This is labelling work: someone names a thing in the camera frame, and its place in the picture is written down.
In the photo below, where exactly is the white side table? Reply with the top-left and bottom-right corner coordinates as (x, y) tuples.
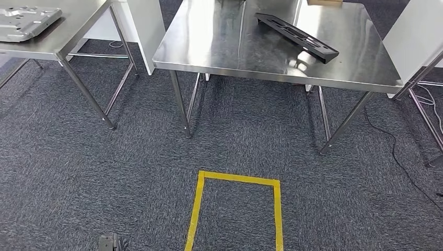
(382, 0), (443, 100)

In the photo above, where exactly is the black floor cable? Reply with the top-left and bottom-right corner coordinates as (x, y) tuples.
(363, 106), (443, 213)

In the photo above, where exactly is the steel table with grey plate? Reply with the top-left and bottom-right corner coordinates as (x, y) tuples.
(0, 0), (139, 131)

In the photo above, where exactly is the grey metal plate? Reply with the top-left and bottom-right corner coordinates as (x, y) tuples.
(0, 6), (63, 43)

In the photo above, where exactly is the steel table frame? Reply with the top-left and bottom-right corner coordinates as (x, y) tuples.
(392, 48), (443, 169)

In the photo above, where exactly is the steel workbench table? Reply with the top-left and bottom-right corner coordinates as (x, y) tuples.
(152, 0), (405, 155)

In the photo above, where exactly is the black plastic plate with cutouts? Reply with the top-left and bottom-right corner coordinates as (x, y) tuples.
(255, 13), (340, 64)

